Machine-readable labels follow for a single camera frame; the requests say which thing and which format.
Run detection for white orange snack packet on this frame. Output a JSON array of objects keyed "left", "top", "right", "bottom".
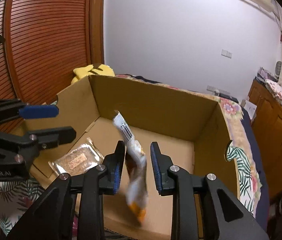
[{"left": 113, "top": 111, "right": 148, "bottom": 224}]

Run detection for clear brown cookie packet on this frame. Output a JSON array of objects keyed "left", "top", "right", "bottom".
[{"left": 48, "top": 138, "right": 104, "bottom": 176}]

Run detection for brown cardboard box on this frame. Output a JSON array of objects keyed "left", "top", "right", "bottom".
[{"left": 10, "top": 74, "right": 240, "bottom": 240}]

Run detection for palm leaf bed cover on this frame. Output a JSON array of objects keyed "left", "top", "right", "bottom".
[{"left": 0, "top": 139, "right": 263, "bottom": 237}]

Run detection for floral bed quilt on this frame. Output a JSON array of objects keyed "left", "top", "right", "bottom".
[{"left": 115, "top": 73, "right": 272, "bottom": 230}]

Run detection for yellow Pikachu plush toy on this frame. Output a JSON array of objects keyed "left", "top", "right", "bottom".
[{"left": 71, "top": 63, "right": 115, "bottom": 84}]

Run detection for brown louvered wardrobe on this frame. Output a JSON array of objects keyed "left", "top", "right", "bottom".
[{"left": 0, "top": 0, "right": 105, "bottom": 133}]

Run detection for white paper bag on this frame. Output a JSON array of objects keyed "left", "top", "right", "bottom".
[{"left": 241, "top": 99, "right": 257, "bottom": 121}]

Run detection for wooden sideboard cabinet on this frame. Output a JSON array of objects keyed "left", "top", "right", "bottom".
[{"left": 248, "top": 79, "right": 282, "bottom": 200}]

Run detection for folded floral cloth stack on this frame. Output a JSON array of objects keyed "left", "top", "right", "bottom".
[{"left": 265, "top": 79, "right": 282, "bottom": 101}]

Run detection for small white fan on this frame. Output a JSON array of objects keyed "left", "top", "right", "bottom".
[{"left": 275, "top": 61, "right": 282, "bottom": 79}]

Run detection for white wall switch plate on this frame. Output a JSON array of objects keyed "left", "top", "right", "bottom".
[{"left": 221, "top": 49, "right": 232, "bottom": 59}]

